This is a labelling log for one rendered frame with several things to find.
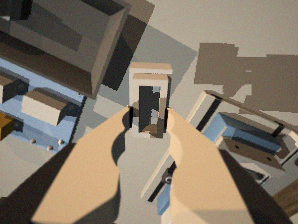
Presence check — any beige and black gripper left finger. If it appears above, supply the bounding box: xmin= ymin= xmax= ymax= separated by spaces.
xmin=0 ymin=105 xmax=133 ymax=224

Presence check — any orange-yellow block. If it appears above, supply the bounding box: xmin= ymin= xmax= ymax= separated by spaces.
xmin=0 ymin=112 xmax=15 ymax=141

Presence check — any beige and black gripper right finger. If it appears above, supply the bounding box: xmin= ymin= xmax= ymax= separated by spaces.
xmin=164 ymin=107 xmax=293 ymax=224

